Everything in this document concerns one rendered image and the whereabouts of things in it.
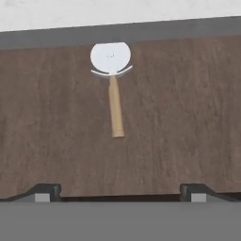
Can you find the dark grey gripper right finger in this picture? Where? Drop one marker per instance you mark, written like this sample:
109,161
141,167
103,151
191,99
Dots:
194,189

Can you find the open brown wooden drawer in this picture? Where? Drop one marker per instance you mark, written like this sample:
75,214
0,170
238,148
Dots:
175,119

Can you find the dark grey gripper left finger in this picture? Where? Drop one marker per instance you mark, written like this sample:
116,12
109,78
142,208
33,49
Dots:
47,189

